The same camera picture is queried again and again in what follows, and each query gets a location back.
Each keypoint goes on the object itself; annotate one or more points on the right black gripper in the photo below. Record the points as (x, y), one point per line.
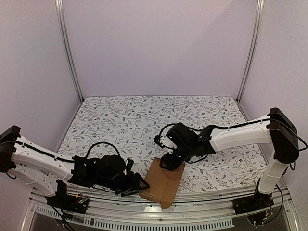
(175, 157)

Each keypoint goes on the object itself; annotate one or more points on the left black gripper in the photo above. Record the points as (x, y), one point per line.
(130, 191)

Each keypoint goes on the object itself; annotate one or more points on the brown cardboard box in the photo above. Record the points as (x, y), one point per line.
(163, 184)

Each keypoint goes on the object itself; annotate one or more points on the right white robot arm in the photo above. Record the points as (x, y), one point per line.
(274, 128)

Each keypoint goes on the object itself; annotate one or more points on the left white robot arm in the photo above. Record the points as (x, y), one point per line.
(47, 171)

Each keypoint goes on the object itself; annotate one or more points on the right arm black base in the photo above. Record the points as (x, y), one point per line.
(252, 203)

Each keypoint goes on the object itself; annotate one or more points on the floral patterned table mat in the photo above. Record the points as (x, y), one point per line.
(128, 125)

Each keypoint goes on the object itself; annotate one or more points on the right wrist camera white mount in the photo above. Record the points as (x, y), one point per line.
(165, 142)

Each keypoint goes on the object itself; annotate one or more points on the aluminium front rail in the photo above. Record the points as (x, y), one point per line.
(206, 211)

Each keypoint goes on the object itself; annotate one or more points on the right aluminium frame post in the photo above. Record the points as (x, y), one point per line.
(252, 50)

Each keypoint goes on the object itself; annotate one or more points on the aluminium frame post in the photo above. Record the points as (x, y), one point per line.
(252, 50)
(67, 49)

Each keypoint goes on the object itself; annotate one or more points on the left aluminium frame post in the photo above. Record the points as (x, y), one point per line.
(67, 49)

